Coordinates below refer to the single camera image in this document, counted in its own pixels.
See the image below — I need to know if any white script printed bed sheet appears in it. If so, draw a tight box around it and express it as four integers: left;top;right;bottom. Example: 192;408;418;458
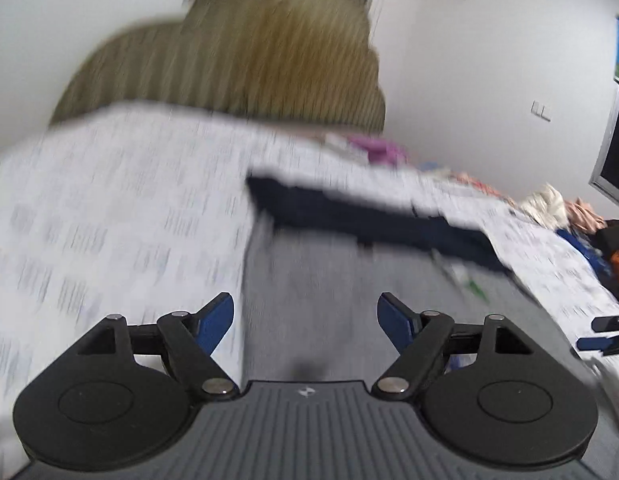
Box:
0;102;619;480

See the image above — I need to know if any pink cloth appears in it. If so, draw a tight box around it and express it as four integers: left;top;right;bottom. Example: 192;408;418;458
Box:
563;199;607;234

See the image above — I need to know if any cream white cloth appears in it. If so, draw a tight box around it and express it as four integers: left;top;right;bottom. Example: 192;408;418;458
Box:
518;184;571;227

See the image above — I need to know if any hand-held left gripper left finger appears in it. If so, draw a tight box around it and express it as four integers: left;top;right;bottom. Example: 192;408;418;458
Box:
77;292;240;402

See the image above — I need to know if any dark window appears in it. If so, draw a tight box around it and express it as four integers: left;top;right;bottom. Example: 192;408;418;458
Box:
588;87;619;207

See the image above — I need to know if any olive padded headboard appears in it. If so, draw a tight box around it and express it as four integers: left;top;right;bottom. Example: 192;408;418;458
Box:
50;0;387;133

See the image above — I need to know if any grey knit sweater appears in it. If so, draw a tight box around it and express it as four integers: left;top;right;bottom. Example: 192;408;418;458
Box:
240;220;607;397

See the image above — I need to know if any red patterned cloth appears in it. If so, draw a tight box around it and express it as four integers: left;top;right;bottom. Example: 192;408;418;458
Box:
447;171;513;203

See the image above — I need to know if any dark cloth pile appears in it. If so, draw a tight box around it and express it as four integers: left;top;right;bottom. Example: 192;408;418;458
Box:
588;219;619;283

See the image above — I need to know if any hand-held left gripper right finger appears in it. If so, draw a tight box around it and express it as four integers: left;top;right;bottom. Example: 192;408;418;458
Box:
372;291;537;402

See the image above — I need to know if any purple cloth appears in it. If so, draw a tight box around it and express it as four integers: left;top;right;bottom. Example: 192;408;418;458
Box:
348;134;409;165

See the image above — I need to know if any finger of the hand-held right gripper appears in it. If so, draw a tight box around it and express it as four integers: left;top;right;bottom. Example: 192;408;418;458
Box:
576;336;619;358
591;311;619;334

